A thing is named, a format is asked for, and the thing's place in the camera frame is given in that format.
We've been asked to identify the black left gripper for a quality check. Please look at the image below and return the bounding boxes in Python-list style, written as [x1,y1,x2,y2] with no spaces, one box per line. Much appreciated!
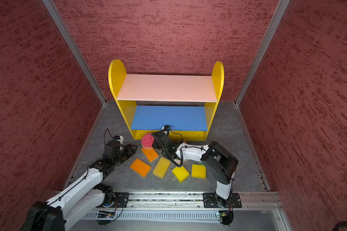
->
[113,143,138,165]

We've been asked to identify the round pink smiley sponge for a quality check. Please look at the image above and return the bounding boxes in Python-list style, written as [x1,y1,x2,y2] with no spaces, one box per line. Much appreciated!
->
[141,133,155,149]

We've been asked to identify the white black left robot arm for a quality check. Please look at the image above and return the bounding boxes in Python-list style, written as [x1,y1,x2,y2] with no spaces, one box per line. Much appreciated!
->
[21,136,138,231]

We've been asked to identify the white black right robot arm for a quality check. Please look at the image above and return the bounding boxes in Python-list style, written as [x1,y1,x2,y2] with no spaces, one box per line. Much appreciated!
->
[151,129,239,208]

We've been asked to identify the yellow shelf with coloured boards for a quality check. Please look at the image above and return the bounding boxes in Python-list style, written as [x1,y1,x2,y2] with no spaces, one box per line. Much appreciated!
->
[108,59,225,141]

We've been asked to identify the orange sponge upper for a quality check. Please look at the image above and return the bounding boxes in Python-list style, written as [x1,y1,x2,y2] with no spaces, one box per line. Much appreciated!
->
[141,147,159,163]

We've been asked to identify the orange sponge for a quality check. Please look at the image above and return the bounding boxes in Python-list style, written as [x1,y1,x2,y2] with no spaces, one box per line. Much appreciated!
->
[130,158,151,178]
[141,147,159,163]

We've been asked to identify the orange sponge lower left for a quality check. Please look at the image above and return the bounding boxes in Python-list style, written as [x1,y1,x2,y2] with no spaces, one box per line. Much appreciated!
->
[130,158,151,178]

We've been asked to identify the pale yellow sponge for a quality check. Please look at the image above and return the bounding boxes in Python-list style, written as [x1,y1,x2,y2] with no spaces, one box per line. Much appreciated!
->
[153,157,171,179]

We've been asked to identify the bright yellow diamond sponge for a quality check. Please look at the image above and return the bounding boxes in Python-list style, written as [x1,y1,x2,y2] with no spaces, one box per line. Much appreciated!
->
[172,166,190,183]

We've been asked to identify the bright yellow square sponge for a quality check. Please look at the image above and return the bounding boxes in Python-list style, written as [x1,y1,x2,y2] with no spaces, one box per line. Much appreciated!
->
[191,164,206,179]

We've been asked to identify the left circuit board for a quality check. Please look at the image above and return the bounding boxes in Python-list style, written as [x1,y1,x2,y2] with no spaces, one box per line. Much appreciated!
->
[97,210,116,218]

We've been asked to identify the circuit board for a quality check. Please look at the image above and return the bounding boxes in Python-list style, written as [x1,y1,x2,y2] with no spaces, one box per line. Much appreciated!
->
[97,210,116,218]
[219,211,234,220]

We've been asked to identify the right circuit board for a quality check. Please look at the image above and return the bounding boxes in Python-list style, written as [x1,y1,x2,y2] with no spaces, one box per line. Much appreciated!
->
[219,211,234,220]

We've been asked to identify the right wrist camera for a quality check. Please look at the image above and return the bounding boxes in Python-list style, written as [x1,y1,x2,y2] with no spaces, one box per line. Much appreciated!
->
[162,125,171,131]

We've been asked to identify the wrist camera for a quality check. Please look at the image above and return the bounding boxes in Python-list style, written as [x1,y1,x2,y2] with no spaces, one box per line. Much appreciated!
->
[113,135,124,145]
[162,125,171,131]

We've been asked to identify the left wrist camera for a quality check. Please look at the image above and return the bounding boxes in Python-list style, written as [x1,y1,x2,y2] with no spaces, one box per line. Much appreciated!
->
[113,135,124,145]

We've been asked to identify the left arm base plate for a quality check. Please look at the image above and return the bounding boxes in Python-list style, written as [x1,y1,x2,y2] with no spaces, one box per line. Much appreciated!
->
[101,192,130,208]

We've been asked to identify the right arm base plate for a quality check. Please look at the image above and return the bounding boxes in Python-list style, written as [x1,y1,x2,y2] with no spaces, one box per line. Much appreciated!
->
[202,192,242,209]

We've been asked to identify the aluminium mounting rail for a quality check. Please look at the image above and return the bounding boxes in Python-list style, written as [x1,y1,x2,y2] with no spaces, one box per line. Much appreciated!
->
[124,191,284,211]

